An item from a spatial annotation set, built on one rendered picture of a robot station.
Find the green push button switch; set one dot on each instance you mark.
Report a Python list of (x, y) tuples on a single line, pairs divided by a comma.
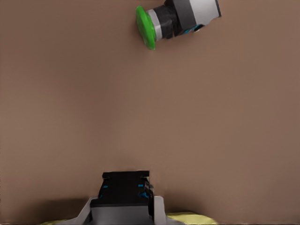
[(178, 18)]

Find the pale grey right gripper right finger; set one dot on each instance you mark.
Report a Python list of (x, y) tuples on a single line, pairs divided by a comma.
[(159, 211)]

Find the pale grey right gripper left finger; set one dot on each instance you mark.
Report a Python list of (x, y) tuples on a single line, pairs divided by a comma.
[(84, 216)]

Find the yellow push button switch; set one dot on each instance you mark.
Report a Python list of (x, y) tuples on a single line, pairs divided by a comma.
[(124, 192)]

